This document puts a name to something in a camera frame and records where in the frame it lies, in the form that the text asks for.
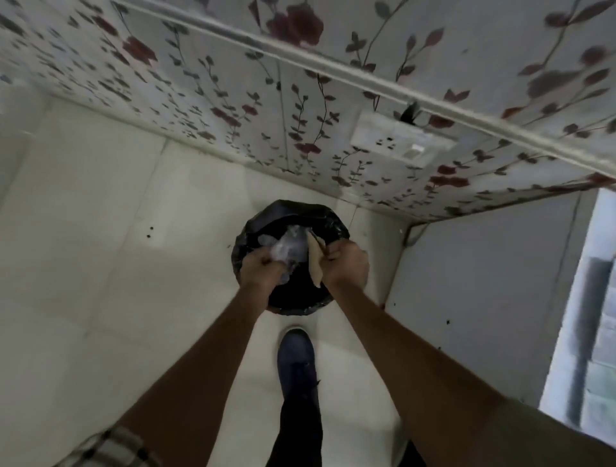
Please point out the person's right forearm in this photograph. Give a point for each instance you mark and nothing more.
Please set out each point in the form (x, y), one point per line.
(433, 385)

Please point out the person's right fingers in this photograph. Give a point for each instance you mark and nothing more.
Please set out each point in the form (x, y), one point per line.
(329, 252)

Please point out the white wall socket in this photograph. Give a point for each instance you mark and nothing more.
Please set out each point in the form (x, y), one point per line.
(402, 142)

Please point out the person's right hand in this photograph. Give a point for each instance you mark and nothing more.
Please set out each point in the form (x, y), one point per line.
(345, 266)

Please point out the black trouser leg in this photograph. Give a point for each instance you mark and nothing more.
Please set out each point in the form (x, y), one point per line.
(296, 433)

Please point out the tan cardboard scrap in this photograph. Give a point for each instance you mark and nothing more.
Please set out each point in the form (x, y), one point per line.
(315, 262)

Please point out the person's left forearm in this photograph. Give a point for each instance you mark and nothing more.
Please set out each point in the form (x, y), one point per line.
(192, 385)

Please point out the black lined trash bin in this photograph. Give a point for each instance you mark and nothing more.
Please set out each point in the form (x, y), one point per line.
(288, 288)

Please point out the plaid shirt sleeve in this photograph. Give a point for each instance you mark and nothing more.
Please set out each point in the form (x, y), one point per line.
(106, 450)

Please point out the clear plastic wrapper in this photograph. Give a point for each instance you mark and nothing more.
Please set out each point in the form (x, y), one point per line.
(288, 248)

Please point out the dark blue shoe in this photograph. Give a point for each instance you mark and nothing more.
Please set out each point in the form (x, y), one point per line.
(296, 358)

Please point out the person's left fingers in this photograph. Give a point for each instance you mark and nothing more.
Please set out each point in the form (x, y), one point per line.
(269, 257)

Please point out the person's left hand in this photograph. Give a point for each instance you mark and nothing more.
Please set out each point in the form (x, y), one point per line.
(260, 272)

